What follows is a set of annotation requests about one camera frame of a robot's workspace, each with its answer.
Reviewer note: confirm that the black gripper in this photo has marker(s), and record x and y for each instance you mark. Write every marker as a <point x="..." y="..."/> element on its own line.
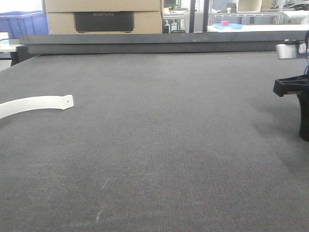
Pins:
<point x="298" y="85"/>

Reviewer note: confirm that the white curved PVC pipe piece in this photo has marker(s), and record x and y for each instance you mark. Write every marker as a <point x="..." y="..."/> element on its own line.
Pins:
<point x="35" y="103"/>

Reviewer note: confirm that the blue plastic bin far left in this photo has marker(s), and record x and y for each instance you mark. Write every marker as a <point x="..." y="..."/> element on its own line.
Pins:
<point x="18" y="23"/>

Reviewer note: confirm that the dark foam board stack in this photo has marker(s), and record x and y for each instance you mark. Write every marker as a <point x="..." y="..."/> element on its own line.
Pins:
<point x="207" y="42"/>

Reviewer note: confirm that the blue tray on far table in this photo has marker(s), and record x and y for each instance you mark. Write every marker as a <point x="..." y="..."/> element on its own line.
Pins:
<point x="230" y="26"/>

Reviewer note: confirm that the pink block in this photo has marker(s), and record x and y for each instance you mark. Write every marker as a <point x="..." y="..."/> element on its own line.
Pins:
<point x="224" y="23"/>

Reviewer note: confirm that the large cardboard box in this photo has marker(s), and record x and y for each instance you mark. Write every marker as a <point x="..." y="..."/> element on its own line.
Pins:
<point x="104" y="16"/>

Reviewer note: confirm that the black vertical post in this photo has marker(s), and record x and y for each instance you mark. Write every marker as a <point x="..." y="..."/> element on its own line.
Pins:
<point x="192" y="15"/>

